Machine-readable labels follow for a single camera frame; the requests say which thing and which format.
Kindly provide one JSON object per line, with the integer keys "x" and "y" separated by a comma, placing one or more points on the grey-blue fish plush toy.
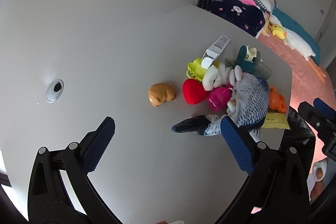
{"x": 249, "y": 103}

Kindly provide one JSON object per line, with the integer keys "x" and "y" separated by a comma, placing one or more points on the yellow-green flower-shaped container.
{"x": 195, "y": 70}

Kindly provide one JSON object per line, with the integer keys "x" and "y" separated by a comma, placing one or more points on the yellow duck plush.
{"x": 278, "y": 31}

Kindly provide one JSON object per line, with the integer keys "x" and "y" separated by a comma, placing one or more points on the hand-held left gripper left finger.
{"x": 101, "y": 145}

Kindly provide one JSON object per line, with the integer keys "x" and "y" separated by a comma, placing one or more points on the white orange slipper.
{"x": 316, "y": 191}
{"x": 320, "y": 170}

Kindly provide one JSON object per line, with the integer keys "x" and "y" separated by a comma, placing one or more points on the white cardboard box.
{"x": 216, "y": 47}

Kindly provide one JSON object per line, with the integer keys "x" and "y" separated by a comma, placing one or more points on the white plush toy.
{"x": 211, "y": 78}

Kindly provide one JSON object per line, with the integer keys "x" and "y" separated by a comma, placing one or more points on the yellow paper note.
{"x": 275, "y": 121}

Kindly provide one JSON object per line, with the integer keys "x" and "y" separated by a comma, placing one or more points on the teal tape dispenser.
{"x": 248, "y": 60}

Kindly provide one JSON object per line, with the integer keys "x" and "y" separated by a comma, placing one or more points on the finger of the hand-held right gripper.
{"x": 309, "y": 113}
{"x": 324, "y": 107}

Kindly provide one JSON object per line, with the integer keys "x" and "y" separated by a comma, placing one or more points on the pink fleece blanket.
{"x": 248, "y": 1}

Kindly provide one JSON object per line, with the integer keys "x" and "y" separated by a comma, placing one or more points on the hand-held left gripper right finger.
{"x": 236, "y": 146}

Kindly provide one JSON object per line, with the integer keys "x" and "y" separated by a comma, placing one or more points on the white goose plush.
{"x": 299, "y": 43}

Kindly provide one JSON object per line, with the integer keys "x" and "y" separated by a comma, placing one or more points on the pink plastic toy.
{"x": 218, "y": 99}

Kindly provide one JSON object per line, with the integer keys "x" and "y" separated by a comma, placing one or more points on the salmon bed sheet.
{"x": 294, "y": 66}

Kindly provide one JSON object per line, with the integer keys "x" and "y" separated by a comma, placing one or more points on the patchwork pillow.
{"x": 263, "y": 1}

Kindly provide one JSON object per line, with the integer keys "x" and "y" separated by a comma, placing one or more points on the orange plastic toy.
{"x": 277, "y": 99}

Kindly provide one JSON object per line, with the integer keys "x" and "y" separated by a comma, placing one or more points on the brown plush toy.
{"x": 161, "y": 94}

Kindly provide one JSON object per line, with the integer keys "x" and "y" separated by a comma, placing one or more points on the navy rabbit-print blanket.
{"x": 236, "y": 14}

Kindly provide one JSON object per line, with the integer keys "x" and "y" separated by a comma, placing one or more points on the red heart toy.
{"x": 193, "y": 91}

